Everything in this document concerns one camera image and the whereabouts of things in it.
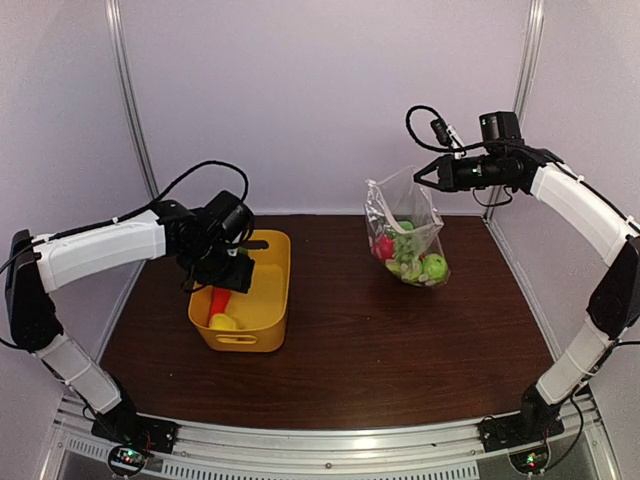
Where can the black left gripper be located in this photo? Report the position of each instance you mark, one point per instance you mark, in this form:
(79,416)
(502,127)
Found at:
(239,279)

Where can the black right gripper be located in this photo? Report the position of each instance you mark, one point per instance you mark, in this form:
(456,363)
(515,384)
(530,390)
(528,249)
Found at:
(447,174)

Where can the green toy broccoli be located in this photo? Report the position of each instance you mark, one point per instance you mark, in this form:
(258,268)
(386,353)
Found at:
(402,226)

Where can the clear zip top bag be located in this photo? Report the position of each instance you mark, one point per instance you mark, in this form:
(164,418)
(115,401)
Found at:
(399,197)

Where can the red toy apple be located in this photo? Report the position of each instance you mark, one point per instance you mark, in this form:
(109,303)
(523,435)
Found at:
(384,248)

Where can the light green toy lettuce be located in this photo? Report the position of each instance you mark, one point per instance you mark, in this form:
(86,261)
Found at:
(408,267)

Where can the green toy cabbage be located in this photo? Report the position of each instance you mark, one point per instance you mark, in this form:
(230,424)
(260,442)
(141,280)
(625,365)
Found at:
(435,267)

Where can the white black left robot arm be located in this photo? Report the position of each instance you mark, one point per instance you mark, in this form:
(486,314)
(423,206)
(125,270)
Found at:
(40,265)

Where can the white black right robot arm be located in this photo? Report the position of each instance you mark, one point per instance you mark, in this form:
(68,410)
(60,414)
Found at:
(613,238)

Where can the orange toy carrot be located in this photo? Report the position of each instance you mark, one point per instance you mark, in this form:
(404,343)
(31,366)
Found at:
(219,301)

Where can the yellow toy lemon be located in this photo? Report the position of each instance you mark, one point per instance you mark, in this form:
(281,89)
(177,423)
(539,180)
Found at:
(223,322)

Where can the yellow plastic basket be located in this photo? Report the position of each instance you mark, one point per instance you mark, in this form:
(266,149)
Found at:
(262,312)

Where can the left controller board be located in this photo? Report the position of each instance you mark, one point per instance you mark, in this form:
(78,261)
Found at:
(125,461)

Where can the controller board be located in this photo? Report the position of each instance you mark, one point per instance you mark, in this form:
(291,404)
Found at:
(125,461)
(530,461)

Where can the right controller board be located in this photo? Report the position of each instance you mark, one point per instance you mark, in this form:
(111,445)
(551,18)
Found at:
(530,461)

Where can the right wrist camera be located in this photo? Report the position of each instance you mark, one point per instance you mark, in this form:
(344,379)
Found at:
(445,134)

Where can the right aluminium frame post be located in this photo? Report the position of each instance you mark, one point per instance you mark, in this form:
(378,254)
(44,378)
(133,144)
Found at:
(530,54)

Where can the aluminium frame post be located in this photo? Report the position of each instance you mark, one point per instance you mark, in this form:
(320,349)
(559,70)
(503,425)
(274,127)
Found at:
(530,54)
(132,115)

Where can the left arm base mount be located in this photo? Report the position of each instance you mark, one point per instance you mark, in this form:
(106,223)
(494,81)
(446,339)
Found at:
(145,434)

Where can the left aluminium frame post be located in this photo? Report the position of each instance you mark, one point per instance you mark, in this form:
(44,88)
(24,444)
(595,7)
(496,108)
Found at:
(132,115)

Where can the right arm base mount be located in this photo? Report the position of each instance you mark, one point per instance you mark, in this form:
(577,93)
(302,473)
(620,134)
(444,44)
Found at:
(510,431)

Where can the aluminium front rail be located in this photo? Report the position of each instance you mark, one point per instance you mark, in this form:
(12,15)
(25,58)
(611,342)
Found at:
(451,450)

